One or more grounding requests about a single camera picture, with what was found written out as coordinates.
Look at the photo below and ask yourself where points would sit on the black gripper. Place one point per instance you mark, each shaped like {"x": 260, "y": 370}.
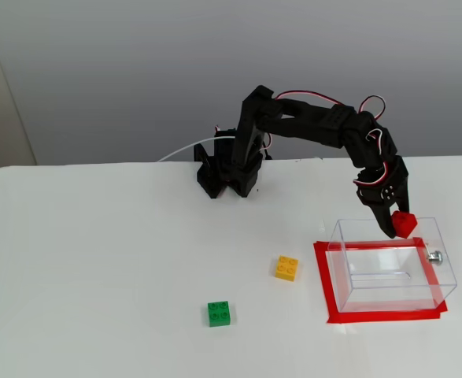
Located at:
{"x": 376, "y": 198}

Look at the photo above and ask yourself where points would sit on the red lego brick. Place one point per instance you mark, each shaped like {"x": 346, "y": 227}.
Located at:
{"x": 405, "y": 224}

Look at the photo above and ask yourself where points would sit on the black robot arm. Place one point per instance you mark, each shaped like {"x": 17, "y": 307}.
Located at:
{"x": 313, "y": 122}

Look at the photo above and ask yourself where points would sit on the transparent plastic box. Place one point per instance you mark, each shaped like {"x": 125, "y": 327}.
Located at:
{"x": 388, "y": 267}

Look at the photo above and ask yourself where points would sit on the metal box lock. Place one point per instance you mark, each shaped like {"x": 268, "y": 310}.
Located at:
{"x": 435, "y": 257}

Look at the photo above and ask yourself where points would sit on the yellow lego brick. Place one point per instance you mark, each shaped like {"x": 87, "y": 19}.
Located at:
{"x": 286, "y": 268}

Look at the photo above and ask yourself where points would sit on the green lego brick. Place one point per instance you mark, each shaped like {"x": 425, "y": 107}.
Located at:
{"x": 219, "y": 313}

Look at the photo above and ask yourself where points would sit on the black table clamp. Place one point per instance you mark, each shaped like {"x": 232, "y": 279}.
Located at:
{"x": 201, "y": 157}

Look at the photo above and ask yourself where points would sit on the red tape frame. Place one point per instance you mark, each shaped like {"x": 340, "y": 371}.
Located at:
{"x": 333, "y": 307}

